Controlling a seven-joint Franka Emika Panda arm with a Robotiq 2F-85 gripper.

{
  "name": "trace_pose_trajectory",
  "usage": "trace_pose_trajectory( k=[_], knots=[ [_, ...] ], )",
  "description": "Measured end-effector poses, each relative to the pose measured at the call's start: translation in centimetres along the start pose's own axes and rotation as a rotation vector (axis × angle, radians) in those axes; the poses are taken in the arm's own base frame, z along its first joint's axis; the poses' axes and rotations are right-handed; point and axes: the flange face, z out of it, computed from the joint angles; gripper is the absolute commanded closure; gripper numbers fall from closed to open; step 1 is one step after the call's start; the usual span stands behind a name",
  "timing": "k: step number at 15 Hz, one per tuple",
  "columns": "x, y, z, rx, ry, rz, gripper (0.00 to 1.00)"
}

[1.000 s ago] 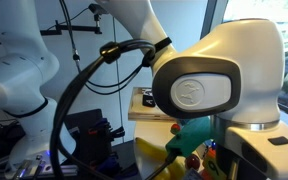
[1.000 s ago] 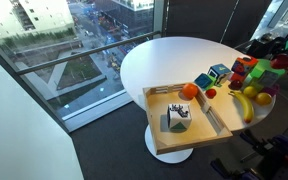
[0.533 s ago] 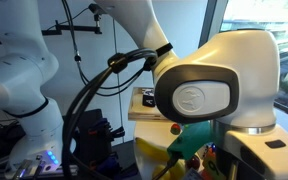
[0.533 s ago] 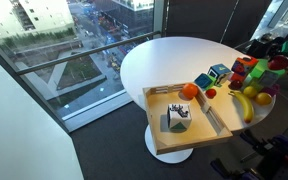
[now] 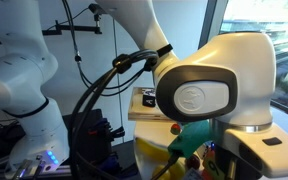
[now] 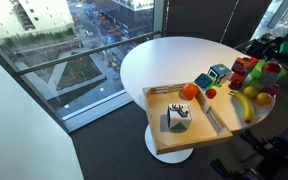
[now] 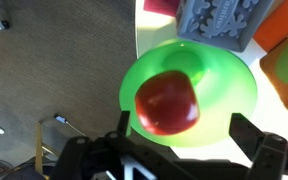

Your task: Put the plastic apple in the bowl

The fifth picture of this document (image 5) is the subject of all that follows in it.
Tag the black camera mount rod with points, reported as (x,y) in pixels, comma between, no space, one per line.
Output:
(70,29)

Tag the wooden tray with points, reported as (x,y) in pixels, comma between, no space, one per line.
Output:
(137,111)

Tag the yellow plastic lemon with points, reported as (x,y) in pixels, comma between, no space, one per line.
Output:
(179,170)

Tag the yellow plastic banana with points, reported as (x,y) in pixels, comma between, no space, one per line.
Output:
(150,150)

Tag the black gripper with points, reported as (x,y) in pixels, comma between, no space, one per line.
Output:
(240,165)

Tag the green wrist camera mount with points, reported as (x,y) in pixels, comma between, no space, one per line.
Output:
(190,136)

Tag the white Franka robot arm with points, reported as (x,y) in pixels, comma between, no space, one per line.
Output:
(217,56)

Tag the black equipment stand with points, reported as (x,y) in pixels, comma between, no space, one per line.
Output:
(94,146)

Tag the gray soft cube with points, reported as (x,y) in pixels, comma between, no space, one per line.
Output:
(191,175)

